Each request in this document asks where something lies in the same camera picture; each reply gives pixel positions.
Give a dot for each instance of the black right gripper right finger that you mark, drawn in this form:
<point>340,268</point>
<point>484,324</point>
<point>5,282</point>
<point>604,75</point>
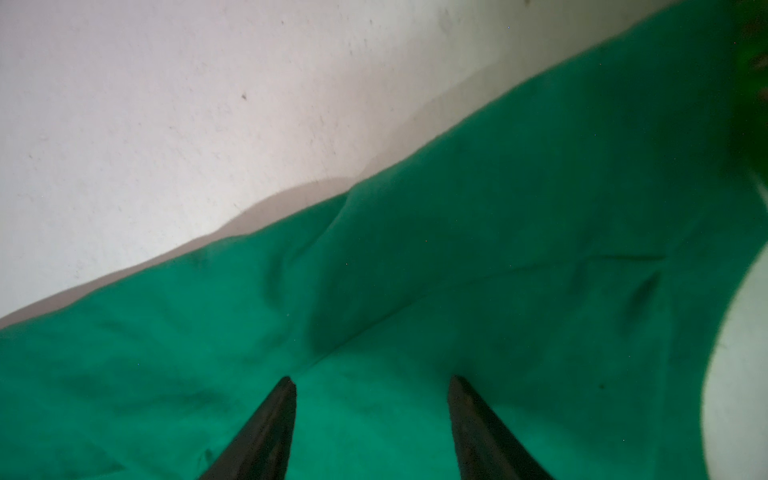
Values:
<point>485,448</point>

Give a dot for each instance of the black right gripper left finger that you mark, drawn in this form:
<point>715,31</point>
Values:
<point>261,449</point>

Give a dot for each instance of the green plastic laundry basket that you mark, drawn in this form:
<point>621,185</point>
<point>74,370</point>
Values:
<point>751,83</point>

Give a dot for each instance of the green t shirt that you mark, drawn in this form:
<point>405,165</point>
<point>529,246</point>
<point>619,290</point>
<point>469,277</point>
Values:
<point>571,249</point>

